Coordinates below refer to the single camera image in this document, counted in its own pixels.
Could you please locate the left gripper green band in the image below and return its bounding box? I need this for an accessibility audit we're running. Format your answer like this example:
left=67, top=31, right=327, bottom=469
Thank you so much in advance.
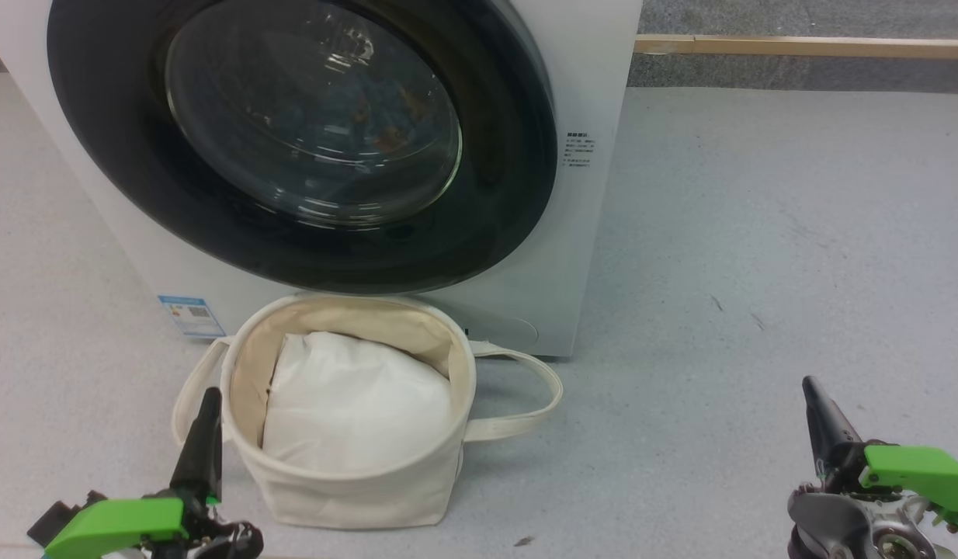
left=43, top=387, right=247, bottom=559

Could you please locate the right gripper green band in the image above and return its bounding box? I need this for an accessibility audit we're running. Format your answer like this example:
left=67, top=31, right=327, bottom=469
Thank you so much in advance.
left=802, top=376, right=958, bottom=517

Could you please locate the blue bear print garment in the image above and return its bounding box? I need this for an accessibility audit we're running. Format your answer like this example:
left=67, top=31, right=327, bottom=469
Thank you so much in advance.
left=238, top=78, right=449, bottom=179

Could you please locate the black round glass door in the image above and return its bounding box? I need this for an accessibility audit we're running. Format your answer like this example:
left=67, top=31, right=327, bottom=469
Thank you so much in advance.
left=47, top=0, right=559, bottom=296

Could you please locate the cream canvas laundry basket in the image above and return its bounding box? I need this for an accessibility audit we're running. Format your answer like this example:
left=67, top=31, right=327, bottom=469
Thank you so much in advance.
left=171, top=292, right=564, bottom=530

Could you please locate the white front-load washing machine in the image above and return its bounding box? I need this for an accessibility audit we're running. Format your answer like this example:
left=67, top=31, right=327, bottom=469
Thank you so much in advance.
left=0, top=0, right=643, bottom=358

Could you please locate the blue energy label sticker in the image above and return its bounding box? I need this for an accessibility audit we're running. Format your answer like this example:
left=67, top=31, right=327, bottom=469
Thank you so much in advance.
left=158, top=294, right=226, bottom=339

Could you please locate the white cushion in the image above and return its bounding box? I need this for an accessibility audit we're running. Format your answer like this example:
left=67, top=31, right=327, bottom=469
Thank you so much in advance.
left=260, top=332, right=453, bottom=476

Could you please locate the wooden baseboard strip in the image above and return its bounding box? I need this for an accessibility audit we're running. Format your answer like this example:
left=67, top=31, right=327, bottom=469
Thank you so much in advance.
left=634, top=34, right=958, bottom=61

